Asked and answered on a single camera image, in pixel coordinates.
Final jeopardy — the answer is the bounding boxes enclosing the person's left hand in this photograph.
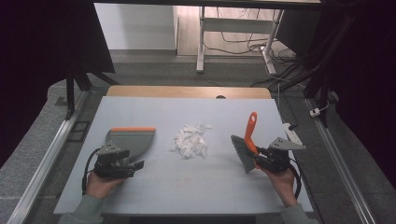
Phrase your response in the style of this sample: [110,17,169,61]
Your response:
[85,170,126,201]

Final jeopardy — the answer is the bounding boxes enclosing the black metal stand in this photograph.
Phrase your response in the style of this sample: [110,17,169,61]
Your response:
[274,15,354,129]
[63,61,121,121]

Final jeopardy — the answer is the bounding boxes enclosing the pile of white paper scraps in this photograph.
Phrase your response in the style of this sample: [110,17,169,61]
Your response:
[169,122,213,160]

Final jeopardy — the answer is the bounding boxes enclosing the wooden table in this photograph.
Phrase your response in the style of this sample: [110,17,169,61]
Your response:
[106,85,273,100]

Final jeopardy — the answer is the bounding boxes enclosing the white power strip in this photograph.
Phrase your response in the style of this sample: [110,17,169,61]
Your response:
[282,122,304,147]

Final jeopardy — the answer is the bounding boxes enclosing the black floor plate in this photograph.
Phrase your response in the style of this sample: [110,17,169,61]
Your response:
[65,120,92,144]

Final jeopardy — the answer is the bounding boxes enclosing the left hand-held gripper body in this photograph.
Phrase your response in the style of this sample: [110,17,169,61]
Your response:
[92,141,132,180]

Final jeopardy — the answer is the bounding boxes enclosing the white desk frame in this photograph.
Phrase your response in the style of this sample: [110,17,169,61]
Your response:
[195,6,286,76]

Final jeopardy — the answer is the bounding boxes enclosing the aluminium rail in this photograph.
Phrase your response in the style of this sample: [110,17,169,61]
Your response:
[6,90,91,224]
[304,97,378,224]

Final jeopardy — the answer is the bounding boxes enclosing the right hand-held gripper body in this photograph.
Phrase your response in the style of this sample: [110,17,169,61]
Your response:
[257,136,307,175]

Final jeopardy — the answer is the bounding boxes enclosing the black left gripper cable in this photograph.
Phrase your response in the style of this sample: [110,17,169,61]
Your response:
[80,147,101,197]

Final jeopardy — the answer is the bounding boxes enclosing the tangle of black floor cables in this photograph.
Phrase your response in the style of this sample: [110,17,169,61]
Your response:
[203,7,297,64]

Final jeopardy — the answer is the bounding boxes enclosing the white partition panel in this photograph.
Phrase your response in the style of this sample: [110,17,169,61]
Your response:
[93,2,179,51]

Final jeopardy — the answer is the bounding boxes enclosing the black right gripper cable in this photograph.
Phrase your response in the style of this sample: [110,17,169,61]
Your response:
[287,158,304,201]

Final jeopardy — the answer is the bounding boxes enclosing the grey dustpan with orange edge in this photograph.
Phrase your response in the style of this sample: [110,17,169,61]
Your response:
[105,126,157,165]

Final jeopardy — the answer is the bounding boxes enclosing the person's right hand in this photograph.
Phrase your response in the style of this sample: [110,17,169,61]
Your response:
[260,165,299,208]

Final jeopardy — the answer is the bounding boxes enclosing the small white adapter with cable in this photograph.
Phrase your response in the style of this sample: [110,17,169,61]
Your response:
[309,101,331,119]

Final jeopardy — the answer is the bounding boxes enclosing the black power cable with plug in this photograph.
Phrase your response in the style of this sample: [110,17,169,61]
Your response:
[276,83,299,131]

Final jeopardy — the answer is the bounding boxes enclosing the orange-handled grey brush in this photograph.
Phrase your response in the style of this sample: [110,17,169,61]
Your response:
[230,111,261,175]

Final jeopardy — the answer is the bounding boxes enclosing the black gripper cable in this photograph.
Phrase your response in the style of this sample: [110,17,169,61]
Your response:
[287,158,304,201]
[80,147,101,197]

